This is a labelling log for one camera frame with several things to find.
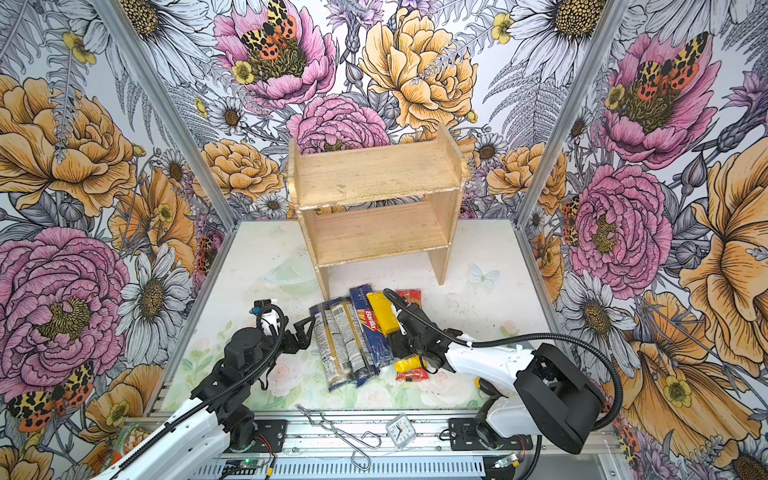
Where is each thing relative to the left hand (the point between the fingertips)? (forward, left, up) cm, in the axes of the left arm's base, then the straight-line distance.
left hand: (302, 326), depth 82 cm
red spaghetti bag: (+14, -31, -9) cm, 35 cm away
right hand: (-3, -26, -8) cm, 28 cm away
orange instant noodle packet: (-23, +40, -9) cm, 47 cm away
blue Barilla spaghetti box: (+1, -19, -6) cm, 20 cm away
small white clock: (-24, -26, -9) cm, 36 cm away
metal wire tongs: (-25, -18, -11) cm, 33 cm away
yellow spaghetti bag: (+4, -23, -4) cm, 24 cm away
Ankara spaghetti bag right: (-1, -12, -7) cm, 14 cm away
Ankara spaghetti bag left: (-8, -9, -8) cm, 14 cm away
